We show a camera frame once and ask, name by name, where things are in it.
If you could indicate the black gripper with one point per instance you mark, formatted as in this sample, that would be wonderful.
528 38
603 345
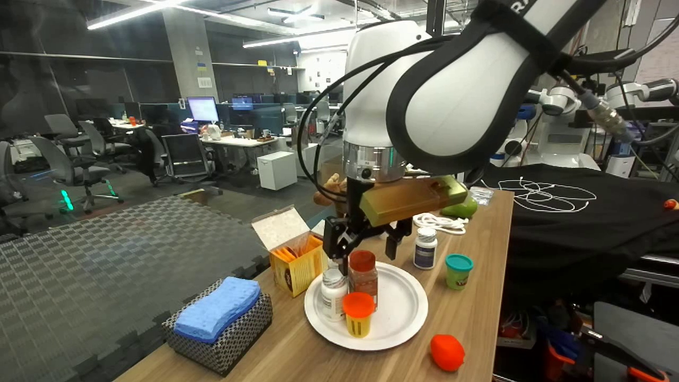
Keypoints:
359 203

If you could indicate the orange lid spice jar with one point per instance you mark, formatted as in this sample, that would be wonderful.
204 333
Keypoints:
363 276

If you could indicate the white bottle blue label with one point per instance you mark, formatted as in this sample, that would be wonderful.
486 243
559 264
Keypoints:
331 298

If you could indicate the orange lid yellow dough tub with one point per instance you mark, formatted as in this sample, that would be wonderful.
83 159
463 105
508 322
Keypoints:
359 314

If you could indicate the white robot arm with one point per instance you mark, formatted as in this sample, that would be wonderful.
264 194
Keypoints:
459 91

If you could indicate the white paper plate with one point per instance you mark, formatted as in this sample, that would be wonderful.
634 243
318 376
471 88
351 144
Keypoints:
400 311

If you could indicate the orange plush toy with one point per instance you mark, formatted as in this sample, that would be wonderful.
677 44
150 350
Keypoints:
446 353

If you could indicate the yellow tea box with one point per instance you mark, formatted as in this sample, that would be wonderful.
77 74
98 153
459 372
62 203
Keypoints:
298 267

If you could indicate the teal lid green dough tub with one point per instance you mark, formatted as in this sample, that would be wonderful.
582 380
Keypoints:
459 272

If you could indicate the white cabinet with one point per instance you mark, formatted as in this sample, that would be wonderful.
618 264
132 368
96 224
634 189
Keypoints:
308 162
276 170

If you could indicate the office desk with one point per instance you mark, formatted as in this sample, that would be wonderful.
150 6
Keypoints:
236 141

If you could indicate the blue sponge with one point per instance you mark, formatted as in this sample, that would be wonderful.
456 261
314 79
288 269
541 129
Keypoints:
215 309

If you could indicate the grey woven basket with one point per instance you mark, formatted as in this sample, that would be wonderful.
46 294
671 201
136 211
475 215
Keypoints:
226 347

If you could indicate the black office chair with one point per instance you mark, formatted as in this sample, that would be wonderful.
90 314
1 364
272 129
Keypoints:
71 165
186 155
96 138

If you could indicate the lit computer monitor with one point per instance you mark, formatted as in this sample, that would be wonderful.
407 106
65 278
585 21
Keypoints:
203 111

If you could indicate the black cloth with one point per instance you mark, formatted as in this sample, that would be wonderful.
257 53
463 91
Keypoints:
602 233

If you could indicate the grey foam floor mat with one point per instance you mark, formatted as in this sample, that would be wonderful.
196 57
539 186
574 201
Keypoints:
107 267

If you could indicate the ceiling light strip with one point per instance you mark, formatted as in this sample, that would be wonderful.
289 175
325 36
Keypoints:
135 14

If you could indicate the yellow wrist mount plate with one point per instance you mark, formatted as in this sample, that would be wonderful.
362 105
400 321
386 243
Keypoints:
403 197

